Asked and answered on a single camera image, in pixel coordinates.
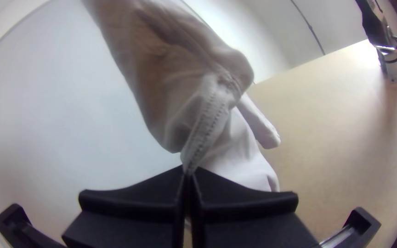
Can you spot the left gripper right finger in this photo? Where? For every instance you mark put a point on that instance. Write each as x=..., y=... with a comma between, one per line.
x=246, y=220

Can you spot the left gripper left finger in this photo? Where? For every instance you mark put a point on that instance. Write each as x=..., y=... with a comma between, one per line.
x=126, y=220

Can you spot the light grey t-shirt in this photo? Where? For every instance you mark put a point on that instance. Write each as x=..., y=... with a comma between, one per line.
x=171, y=69

